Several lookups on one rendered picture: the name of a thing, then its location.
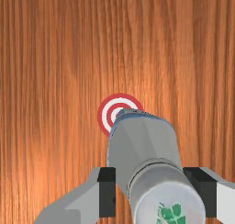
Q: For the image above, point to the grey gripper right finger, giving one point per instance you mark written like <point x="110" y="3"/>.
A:
<point x="211" y="194"/>

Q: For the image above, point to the clear grey bottle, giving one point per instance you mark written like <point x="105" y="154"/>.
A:
<point x="150" y="160"/>

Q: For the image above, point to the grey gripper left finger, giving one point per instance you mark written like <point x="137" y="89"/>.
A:
<point x="91" y="197"/>

